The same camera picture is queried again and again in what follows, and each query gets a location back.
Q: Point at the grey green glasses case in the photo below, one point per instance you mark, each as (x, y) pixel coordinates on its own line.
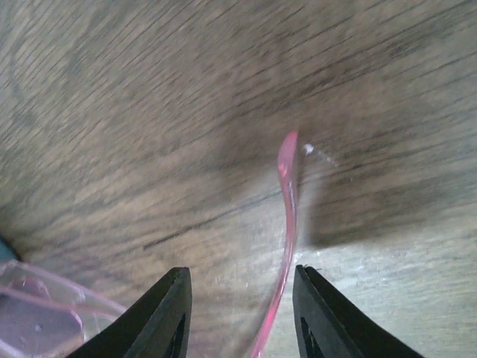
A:
(7, 253)

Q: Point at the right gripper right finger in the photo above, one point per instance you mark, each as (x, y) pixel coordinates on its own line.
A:
(328, 325)

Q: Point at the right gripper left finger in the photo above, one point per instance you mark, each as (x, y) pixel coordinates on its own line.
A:
(157, 325)

